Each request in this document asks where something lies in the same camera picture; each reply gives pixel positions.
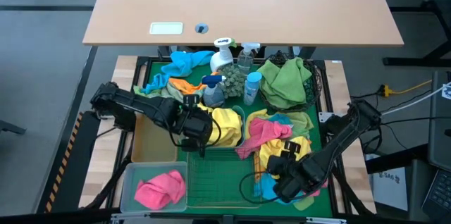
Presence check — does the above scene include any black cable sleeve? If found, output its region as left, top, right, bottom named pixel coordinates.
left=84, top=153, right=137, bottom=211
left=327, top=160, right=376, bottom=215

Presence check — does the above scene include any grey computer case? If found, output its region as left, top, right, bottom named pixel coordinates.
left=427, top=70, right=451, bottom=173

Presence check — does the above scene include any orange microfiber towel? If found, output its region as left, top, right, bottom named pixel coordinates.
left=252, top=152, right=264, bottom=183
left=168, top=77, right=208, bottom=96

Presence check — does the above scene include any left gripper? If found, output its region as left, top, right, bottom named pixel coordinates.
left=172, top=93, right=215, bottom=158

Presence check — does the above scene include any white cable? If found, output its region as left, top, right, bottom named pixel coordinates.
left=381, top=82, right=451, bottom=116

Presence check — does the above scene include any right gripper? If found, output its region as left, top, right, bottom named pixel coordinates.
left=266, top=140, right=327, bottom=204

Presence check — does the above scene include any black desk frame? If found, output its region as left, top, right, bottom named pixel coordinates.
left=382, top=0, right=451, bottom=67

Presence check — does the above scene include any green chenille duster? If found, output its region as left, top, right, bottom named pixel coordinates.
left=219, top=63, right=248, bottom=99

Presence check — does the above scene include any clear spray bottle white trigger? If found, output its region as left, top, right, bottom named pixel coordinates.
left=236, top=42, right=261, bottom=75

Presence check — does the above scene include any green table mat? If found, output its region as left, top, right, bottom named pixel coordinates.
left=142, top=61, right=334, bottom=218

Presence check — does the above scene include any black hazard-striped base plate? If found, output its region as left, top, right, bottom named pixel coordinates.
left=36, top=111, right=103, bottom=215

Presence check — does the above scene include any pink microfiber towel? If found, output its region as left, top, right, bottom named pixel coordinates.
left=235, top=117, right=294, bottom=161
left=306, top=178, right=329, bottom=197
left=133, top=169, right=187, bottom=211

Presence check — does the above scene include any white labelled box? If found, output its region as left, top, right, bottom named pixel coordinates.
left=372, top=165, right=410, bottom=212

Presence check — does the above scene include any black keyboard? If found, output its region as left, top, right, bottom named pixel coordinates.
left=421, top=167, right=451, bottom=222

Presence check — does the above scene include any grey spray bottle blue trigger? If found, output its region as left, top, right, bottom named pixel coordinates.
left=201, top=74, right=227, bottom=108

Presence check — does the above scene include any white spray bottle green trigger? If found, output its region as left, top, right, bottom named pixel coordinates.
left=209, top=37, right=237, bottom=75

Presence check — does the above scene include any silver camera rail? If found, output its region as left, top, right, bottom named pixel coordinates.
left=110, top=211, right=348, bottom=224

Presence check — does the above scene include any light blue capped bottle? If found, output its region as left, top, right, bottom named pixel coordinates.
left=242, top=71, right=264, bottom=107

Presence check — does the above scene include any yellow extension cord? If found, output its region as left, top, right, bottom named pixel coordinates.
left=378, top=78, right=433, bottom=99

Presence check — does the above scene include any teal plastic bin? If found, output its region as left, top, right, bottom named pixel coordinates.
left=181, top=104, right=247, bottom=150

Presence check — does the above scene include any clear plastic bin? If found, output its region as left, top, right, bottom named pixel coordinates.
left=119, top=161, right=189, bottom=213

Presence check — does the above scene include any light wooden desk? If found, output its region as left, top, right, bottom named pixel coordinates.
left=82, top=0, right=405, bottom=48

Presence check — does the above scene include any white metal bracket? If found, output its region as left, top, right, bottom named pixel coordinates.
left=318, top=111, right=335, bottom=123

